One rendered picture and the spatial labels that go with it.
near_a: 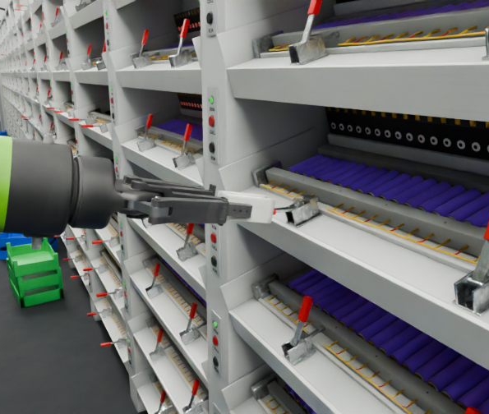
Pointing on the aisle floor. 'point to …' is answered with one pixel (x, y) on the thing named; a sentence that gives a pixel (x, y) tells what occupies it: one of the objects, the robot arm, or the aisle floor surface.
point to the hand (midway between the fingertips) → (244, 206)
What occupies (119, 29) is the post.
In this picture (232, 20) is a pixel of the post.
